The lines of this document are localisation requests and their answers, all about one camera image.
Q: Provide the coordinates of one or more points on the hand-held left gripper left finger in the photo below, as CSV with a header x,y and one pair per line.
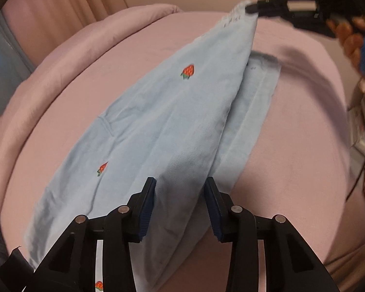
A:
x,y
147,211

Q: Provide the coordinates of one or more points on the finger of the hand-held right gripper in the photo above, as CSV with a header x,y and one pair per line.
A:
x,y
261,6

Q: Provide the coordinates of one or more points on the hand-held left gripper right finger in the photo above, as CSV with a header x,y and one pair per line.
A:
x,y
212,211

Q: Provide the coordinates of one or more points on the light blue denim shorts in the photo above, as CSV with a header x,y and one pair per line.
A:
x,y
173,127

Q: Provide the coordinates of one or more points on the person's right hand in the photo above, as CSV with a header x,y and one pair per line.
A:
x,y
348,36

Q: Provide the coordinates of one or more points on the pink bed sheet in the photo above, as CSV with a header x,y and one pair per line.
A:
x,y
292,133

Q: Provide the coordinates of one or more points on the cluttered shelf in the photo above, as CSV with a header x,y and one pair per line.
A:
x,y
363,118

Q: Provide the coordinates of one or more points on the pink folded duvet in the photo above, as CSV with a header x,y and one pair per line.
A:
x,y
64,45

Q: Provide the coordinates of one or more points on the beige curtain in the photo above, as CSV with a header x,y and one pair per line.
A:
x,y
57,3

